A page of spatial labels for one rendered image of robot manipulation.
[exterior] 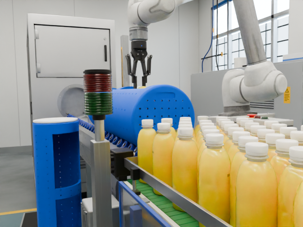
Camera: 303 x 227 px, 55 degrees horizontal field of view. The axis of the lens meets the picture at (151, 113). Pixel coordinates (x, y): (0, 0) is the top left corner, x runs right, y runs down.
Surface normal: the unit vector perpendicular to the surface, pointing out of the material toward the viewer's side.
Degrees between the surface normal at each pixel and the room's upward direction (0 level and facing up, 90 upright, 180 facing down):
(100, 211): 90
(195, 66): 90
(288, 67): 90
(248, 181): 78
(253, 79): 100
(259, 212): 90
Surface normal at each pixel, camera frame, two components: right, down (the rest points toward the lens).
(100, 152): 0.40, 0.07
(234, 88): -0.83, 0.03
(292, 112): -0.95, 0.04
